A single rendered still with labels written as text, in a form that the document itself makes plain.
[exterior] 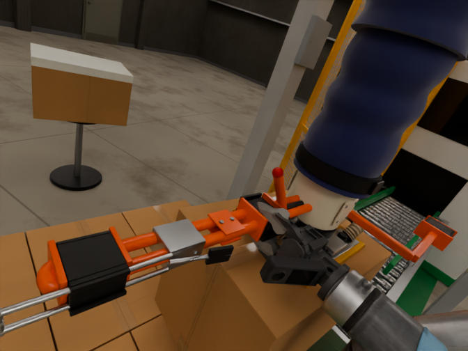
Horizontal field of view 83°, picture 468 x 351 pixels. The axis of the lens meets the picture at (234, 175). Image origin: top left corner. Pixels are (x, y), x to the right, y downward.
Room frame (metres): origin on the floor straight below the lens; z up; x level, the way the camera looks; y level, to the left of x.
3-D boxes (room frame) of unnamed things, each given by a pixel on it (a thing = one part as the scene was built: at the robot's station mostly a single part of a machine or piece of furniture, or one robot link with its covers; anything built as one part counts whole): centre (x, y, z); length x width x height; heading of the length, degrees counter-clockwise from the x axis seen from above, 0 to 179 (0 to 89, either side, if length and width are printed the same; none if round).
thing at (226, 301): (0.68, -0.24, 0.85); 0.60 x 0.40 x 0.40; 137
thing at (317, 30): (2.08, -0.20, 1.62); 0.20 x 0.05 x 0.30; 141
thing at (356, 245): (0.63, -0.32, 1.07); 0.34 x 0.10 x 0.05; 139
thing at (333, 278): (0.42, -0.20, 1.18); 0.12 x 0.09 x 0.08; 50
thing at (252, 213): (0.51, -0.09, 1.18); 0.10 x 0.08 x 0.06; 49
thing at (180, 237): (0.34, 0.05, 1.17); 0.07 x 0.07 x 0.04; 49
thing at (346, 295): (0.36, -0.26, 1.18); 0.09 x 0.05 x 0.10; 140
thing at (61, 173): (1.89, 1.31, 0.31); 0.40 x 0.40 x 0.62
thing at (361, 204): (2.27, -1.19, 0.60); 1.60 x 0.11 x 0.09; 141
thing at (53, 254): (0.24, 0.14, 1.18); 0.08 x 0.07 x 0.05; 139
